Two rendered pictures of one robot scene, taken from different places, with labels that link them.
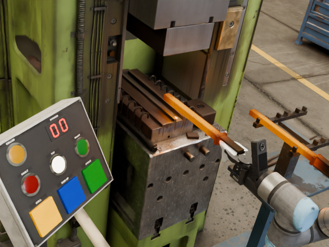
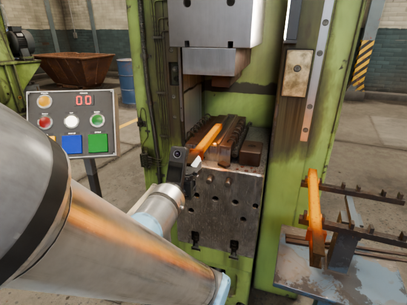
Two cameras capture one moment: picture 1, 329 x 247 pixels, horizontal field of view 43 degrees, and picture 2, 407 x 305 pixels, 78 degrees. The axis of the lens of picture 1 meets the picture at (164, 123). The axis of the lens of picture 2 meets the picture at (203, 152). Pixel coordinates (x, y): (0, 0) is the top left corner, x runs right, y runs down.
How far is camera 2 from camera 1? 1.23 m
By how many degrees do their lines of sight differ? 50
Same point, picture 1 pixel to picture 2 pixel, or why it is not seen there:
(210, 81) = (281, 131)
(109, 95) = (175, 112)
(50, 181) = (60, 127)
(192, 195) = (229, 229)
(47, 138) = (71, 103)
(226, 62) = (301, 114)
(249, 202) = not seen: outside the picture
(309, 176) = (377, 290)
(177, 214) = (215, 240)
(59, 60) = (135, 74)
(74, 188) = (74, 141)
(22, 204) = not seen: hidden behind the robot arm
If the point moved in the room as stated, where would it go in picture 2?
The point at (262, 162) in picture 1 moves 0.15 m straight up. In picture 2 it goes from (174, 172) to (171, 118)
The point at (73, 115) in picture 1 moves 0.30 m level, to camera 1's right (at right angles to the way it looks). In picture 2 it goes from (100, 97) to (121, 116)
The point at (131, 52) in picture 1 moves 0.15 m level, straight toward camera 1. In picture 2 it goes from (248, 104) to (229, 109)
